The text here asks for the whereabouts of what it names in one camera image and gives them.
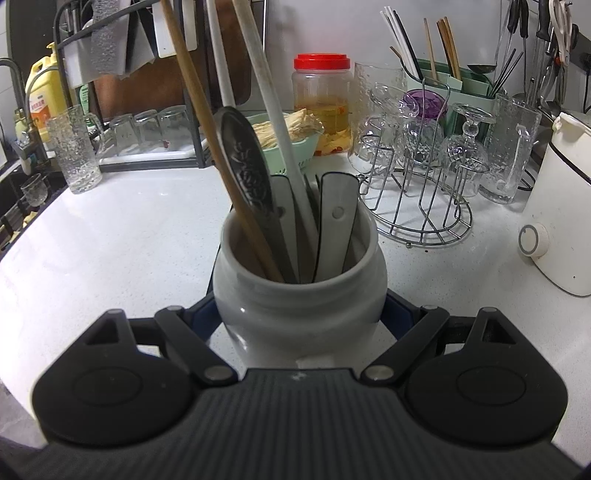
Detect black metal dish rack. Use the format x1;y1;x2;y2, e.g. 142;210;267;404
53;0;215;174

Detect green utensil caddy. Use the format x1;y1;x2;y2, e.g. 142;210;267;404
406;59;513;139

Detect metal wire cup rack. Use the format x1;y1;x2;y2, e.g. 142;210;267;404
358;83;490;247

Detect green plastic basket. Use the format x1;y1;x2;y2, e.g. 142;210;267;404
245;112;324;168

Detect red-lidded plastic jar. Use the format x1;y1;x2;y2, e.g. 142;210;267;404
292;54;352;155

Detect metal spoons cluster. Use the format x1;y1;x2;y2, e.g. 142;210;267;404
512;69;568;116

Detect inverted glass goblet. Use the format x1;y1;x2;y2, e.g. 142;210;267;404
347;83;421;178
438;104;497;199

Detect white ceramic jar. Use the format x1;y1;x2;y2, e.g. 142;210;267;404
212;203;387;370

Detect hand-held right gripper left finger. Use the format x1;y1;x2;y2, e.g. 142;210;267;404
85;279;238;386

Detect embossed metal spoon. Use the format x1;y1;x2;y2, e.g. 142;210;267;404
217;106;301;283

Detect assorted chopsticks bunch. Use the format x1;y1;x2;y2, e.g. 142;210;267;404
381;7;462;81

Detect gray cloth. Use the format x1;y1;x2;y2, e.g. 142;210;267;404
90;0;127;75

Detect yellow plastic bottle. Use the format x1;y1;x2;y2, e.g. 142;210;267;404
25;44;70;144

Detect white handled scissors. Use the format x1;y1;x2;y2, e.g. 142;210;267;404
549;0;580;65

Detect wooden cutting board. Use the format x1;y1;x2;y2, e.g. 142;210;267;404
92;0;269;121

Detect black handled metal ladle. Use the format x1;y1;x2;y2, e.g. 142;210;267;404
467;0;517;75

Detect white drying tray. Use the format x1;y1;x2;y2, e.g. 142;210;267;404
98;138;211;166

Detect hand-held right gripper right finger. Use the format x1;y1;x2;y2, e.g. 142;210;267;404
361;288;517;384

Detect tall textured drinking glass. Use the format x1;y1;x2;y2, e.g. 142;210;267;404
353;62;409;139
46;105;103;195

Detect purple-lidded glass jar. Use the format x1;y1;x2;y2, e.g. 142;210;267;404
402;90;451;162

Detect inverted small drinking glass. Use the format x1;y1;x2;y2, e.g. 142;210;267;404
110;114;137;155
159;105;190;151
134;110;162;153

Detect white electric kettle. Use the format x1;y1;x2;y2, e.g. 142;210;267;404
517;111;591;296

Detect enoki mushroom bundle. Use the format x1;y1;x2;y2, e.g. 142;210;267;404
253;109;324;151

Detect small glass goblet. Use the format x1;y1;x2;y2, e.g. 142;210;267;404
21;174;51;208

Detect textured glass mug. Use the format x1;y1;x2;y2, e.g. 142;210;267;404
478;95;543;204

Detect wooden chopstick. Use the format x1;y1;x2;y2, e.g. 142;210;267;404
159;0;286;283

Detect dark metal chopsticks pair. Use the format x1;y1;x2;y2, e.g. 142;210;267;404
489;51;525;97

